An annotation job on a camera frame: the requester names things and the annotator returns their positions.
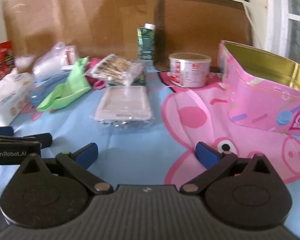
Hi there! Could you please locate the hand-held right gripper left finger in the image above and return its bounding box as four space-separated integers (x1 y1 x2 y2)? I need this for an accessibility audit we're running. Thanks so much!
19 142 113 194

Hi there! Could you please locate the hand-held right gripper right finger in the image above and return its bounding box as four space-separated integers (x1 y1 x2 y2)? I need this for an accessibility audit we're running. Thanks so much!
180 142 275 194

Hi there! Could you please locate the white tissue pack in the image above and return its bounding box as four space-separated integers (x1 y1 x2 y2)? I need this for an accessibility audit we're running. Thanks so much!
0 72 36 126

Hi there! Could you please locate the green cloth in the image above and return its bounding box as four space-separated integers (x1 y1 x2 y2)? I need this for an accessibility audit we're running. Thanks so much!
36 57 92 112

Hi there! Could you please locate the pink tin box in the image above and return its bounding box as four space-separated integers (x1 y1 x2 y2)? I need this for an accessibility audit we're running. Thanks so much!
218 40 300 138

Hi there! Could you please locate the magenta cloth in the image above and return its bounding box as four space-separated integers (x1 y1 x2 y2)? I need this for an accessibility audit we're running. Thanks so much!
87 57 106 90

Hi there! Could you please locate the cartoon pig printed blanket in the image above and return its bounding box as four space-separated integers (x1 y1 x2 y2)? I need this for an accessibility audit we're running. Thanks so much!
0 66 300 240

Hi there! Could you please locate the flat pale pink packet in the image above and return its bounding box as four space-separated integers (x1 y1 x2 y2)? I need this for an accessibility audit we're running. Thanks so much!
93 85 153 128

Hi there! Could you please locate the red snack box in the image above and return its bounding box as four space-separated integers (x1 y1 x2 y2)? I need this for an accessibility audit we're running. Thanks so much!
0 41 16 75

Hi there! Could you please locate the clear bag of white items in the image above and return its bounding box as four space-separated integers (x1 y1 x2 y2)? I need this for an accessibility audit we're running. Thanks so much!
32 42 80 81

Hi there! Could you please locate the round pink labelled tin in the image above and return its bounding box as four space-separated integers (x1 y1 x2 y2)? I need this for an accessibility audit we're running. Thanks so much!
168 52 212 88

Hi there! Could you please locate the patterned item in clear packet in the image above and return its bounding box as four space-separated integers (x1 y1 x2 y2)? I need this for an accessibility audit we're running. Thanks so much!
84 53 146 88

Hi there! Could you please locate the green drink carton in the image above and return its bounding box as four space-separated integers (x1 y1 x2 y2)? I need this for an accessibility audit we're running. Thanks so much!
136 23 156 61

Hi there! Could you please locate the brown woven box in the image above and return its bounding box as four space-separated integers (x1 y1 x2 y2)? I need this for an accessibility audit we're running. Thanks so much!
153 0 252 72

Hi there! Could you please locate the wooden headboard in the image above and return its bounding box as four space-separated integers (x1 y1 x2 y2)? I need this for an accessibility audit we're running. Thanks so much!
1 0 173 64

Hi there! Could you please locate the white cable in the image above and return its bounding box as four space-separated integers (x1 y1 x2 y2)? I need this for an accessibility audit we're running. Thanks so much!
233 0 257 47

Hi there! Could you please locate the white window frame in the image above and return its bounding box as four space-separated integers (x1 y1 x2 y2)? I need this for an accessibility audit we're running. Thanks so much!
264 0 300 71

